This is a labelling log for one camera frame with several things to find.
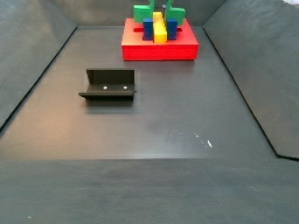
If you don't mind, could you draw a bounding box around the green U-shaped block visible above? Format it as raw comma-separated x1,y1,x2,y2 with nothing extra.
133,0,186,25

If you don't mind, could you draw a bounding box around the black angled fixture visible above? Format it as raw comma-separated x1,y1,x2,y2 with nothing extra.
79,68,136,100

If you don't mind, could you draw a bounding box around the red base board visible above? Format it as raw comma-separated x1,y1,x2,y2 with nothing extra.
121,18,200,61

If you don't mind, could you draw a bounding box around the right dark blue block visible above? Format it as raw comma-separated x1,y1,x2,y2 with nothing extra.
143,17,153,40

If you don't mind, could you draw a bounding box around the dark blue block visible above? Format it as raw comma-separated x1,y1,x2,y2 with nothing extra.
165,18,177,40
143,17,153,40

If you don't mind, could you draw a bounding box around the yellow long bar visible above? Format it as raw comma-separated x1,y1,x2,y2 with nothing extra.
153,12,167,44

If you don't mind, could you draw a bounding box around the left dark blue block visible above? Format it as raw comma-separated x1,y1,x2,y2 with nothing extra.
165,18,177,40

